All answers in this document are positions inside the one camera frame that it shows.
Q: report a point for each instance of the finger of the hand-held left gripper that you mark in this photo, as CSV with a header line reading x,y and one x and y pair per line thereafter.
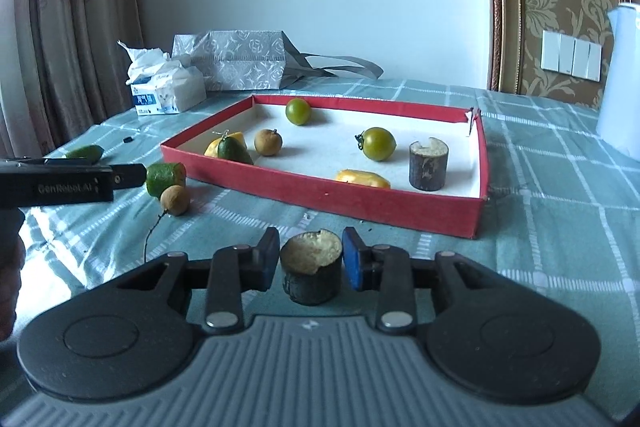
x,y
129,176

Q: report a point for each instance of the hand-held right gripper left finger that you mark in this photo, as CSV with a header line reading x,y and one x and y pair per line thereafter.
x,y
269,259

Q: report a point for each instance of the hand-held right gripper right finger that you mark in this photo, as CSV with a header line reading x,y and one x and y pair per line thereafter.
x,y
351,263

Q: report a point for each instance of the green cucumber piece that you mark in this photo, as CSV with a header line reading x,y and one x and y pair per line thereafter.
x,y
85,153
166,178

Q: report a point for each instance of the red cardboard box tray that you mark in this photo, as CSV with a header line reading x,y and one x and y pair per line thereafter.
x,y
380,202

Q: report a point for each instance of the yellow fruit wedge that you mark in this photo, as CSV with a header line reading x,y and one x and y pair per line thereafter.
x,y
220,146
362,179

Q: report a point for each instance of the dark green fruit wedge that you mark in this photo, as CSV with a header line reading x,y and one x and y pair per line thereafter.
x,y
235,150

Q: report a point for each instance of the brown longan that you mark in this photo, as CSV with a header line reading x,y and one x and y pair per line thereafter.
x,y
175,200
268,142

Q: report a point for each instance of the notched sugarcane piece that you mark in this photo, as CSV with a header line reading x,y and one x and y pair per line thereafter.
x,y
428,167

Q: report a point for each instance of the person's left forearm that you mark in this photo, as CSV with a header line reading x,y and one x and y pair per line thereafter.
x,y
9,267

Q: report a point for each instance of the tissue pack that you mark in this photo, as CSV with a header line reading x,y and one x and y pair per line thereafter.
x,y
167,92

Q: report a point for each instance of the green tomato with stem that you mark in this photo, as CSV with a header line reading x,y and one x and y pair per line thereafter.
x,y
379,144

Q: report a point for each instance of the silver patterned gift bag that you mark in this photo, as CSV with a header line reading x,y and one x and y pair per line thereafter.
x,y
240,62

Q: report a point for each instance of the brown curtain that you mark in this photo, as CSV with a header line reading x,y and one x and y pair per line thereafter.
x,y
65,22

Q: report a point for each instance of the green checked tablecloth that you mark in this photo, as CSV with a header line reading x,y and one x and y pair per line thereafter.
x,y
545,207

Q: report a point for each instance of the white electric kettle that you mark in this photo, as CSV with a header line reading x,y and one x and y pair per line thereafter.
x,y
620,97

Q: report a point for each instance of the white wall switch panel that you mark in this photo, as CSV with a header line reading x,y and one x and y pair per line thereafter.
x,y
571,56

